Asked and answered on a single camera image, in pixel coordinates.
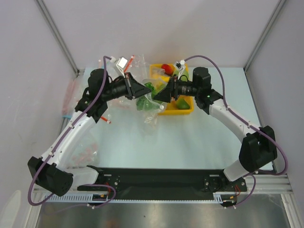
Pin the left aluminium frame post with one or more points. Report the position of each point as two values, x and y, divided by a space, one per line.
57 35

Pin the green lettuce toy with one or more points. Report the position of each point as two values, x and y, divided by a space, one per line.
147 102

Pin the white dotted zip bag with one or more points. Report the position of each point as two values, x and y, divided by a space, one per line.
147 119

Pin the red strawberry toy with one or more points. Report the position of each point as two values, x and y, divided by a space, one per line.
168 69

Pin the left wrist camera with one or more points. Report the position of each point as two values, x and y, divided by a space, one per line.
119 65

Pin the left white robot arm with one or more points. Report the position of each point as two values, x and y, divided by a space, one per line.
49 171

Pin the mango toy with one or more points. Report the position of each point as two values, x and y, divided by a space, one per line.
182 104

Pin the aluminium front rail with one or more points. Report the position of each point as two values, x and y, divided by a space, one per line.
270 185

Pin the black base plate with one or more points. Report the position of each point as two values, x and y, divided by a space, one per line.
158 175

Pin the yellow banana toy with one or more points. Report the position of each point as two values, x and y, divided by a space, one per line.
162 79

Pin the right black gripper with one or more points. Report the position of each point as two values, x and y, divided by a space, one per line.
172 89

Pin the right aluminium frame post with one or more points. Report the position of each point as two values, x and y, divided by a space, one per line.
265 33

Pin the aluminium frame post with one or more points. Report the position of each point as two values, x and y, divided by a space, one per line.
265 33
57 35

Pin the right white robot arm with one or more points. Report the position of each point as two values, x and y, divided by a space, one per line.
257 143

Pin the orange zipper clear bag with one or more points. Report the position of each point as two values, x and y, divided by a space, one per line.
100 65

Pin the pink dotted bag front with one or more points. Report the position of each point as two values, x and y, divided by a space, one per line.
84 154

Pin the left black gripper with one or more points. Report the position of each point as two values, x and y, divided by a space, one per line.
133 88

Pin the white cable duct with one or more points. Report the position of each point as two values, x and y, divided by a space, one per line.
98 198

